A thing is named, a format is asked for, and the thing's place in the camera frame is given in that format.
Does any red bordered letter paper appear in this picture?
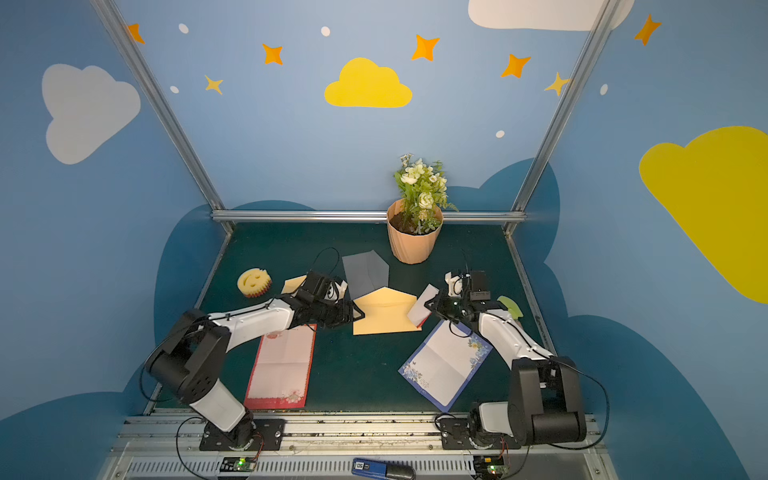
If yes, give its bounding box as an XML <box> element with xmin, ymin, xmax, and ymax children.
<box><xmin>407</xmin><ymin>284</ymin><xmax>439</xmax><ymax>328</ymax></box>

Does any small yellow envelope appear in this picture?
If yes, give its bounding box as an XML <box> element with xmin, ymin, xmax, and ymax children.
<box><xmin>353</xmin><ymin>287</ymin><xmax>421</xmax><ymax>336</ymax></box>

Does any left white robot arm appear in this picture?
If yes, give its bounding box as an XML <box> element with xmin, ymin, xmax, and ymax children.
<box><xmin>144</xmin><ymin>271</ymin><xmax>366</xmax><ymax>449</ymax></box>

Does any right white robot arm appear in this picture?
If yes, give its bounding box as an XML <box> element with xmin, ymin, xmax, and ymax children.
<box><xmin>425</xmin><ymin>270</ymin><xmax>587</xmax><ymax>449</ymax></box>

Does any large yellow envelope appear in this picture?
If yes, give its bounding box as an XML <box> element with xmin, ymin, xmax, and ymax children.
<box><xmin>281</xmin><ymin>275</ymin><xmax>306</xmax><ymax>294</ymax></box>

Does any grey envelope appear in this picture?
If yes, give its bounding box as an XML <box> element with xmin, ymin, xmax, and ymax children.
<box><xmin>342</xmin><ymin>250</ymin><xmax>389</xmax><ymax>300</ymax></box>

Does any blue floral letter paper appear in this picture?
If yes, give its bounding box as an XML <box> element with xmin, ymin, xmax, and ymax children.
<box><xmin>398</xmin><ymin>320</ymin><xmax>493</xmax><ymax>413</ymax></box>

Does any red letter paper flat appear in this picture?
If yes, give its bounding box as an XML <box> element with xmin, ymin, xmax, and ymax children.
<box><xmin>244</xmin><ymin>324</ymin><xmax>317</xmax><ymax>410</ymax></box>

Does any green toy shovel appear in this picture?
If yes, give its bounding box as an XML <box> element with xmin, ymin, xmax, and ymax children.
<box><xmin>497</xmin><ymin>296</ymin><xmax>523</xmax><ymax>320</ymax></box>

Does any peach flower pot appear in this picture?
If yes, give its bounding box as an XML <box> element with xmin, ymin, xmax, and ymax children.
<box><xmin>386</xmin><ymin>199</ymin><xmax>444</xmax><ymax>265</ymax></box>

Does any white flower plant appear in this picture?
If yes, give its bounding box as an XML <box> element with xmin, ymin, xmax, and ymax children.
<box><xmin>394</xmin><ymin>153</ymin><xmax>458</xmax><ymax>235</ymax></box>

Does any blue handheld device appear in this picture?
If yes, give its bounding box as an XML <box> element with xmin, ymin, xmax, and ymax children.
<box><xmin>351</xmin><ymin>458</ymin><xmax>416</xmax><ymax>480</ymax></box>

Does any right green circuit board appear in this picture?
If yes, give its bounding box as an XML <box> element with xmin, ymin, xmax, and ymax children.
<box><xmin>472</xmin><ymin>456</ymin><xmax>509</xmax><ymax>480</ymax></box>

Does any green circuit board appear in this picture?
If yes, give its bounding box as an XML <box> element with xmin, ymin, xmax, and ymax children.
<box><xmin>219</xmin><ymin>456</ymin><xmax>258</xmax><ymax>473</ymax></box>
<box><xmin>472</xmin><ymin>456</ymin><xmax>509</xmax><ymax>480</ymax></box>

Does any left green circuit board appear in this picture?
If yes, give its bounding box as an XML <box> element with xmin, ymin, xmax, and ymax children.
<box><xmin>219</xmin><ymin>456</ymin><xmax>258</xmax><ymax>473</ymax></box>

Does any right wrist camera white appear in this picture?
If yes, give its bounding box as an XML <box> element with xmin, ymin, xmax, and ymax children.
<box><xmin>445</xmin><ymin>272</ymin><xmax>463</xmax><ymax>298</ymax></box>

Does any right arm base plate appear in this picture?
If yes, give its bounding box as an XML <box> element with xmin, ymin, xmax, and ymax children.
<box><xmin>433</xmin><ymin>413</ymin><xmax>521</xmax><ymax>450</ymax></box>

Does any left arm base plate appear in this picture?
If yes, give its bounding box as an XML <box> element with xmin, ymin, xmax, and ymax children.
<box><xmin>199</xmin><ymin>417</ymin><xmax>286</xmax><ymax>452</ymax></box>

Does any aluminium front rail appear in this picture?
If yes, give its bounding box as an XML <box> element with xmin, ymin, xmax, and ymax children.
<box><xmin>98</xmin><ymin>409</ymin><xmax>618</xmax><ymax>479</ymax></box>

